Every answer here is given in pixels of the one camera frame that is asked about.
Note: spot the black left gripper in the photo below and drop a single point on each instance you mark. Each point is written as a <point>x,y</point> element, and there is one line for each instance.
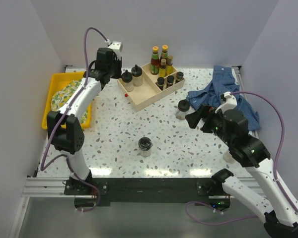
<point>118,61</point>

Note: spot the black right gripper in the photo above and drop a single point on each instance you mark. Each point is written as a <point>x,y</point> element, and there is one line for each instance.
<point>193,118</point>

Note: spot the glass shaker jar brown residue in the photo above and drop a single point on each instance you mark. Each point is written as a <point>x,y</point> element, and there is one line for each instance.
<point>182,109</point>

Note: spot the glass shaker jar white powder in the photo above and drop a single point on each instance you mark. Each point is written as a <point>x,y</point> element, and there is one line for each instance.
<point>137,74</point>

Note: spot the sauce bottle green label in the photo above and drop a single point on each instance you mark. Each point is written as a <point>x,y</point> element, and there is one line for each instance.
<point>154,62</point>
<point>164,52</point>

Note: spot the beige wooden divided box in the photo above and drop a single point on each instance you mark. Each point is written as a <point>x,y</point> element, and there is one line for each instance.
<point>149,93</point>

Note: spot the small dark spice jar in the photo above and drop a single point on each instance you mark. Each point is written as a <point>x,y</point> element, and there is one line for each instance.
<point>179,76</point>

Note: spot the spice jar black lid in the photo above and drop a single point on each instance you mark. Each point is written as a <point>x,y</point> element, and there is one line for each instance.
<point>160,83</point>
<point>170,81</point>

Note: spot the small yellow oil bottle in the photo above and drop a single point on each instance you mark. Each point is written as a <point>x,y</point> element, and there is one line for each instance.
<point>169,65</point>
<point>162,68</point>

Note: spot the glass jar black rim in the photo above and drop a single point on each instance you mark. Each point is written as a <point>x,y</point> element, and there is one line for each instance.
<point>145,146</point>

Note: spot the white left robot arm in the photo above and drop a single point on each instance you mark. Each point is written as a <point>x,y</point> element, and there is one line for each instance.
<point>64,130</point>

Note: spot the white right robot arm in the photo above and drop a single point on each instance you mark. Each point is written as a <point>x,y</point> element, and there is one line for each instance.
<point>277,209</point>

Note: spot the lemon print cloth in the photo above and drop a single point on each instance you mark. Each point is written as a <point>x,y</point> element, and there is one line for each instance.
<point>59,98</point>

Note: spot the yellow plastic tray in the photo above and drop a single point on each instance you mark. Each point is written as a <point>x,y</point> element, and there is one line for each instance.
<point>57,83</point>

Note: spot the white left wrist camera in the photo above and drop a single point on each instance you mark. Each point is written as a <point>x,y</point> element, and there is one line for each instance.
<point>116,47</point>

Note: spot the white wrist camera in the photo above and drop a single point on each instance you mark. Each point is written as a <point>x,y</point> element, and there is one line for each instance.
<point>229,102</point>
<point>116,47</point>

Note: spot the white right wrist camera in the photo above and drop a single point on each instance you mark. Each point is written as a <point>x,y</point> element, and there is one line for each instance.
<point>229,102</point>

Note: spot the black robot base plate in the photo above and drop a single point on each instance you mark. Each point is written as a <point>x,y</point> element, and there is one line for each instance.
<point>146,190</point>

